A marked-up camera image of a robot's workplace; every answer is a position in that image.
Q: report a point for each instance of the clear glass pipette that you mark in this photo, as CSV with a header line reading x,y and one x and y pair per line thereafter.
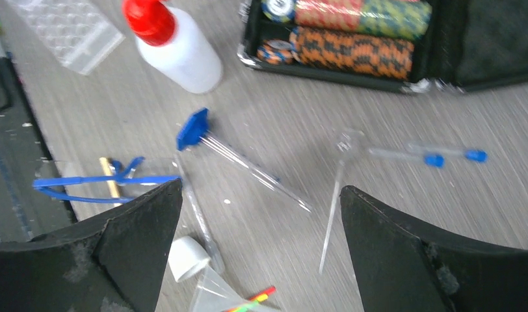
x,y
210,244

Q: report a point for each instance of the blue safety glasses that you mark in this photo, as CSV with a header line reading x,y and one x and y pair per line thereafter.
x,y
85,182

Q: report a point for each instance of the black poker chip case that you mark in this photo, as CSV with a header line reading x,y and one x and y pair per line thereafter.
x,y
394,46

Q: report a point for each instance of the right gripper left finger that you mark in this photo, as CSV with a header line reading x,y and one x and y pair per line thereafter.
x,y
113,261

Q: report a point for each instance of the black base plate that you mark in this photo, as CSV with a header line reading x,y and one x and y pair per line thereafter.
x,y
24,212

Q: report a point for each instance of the wooden clothespin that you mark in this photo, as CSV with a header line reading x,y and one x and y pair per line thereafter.
x,y
105,164

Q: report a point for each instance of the white squeeze bottle red cap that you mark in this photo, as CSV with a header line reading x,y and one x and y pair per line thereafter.
x,y
170,40

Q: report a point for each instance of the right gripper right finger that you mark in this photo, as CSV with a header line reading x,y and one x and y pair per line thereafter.
x,y
403,263

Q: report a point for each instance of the glass stirring rod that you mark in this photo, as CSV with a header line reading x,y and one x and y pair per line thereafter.
x,y
333,205

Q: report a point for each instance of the clear plastic well plate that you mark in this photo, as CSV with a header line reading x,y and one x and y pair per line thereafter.
x,y
77,32

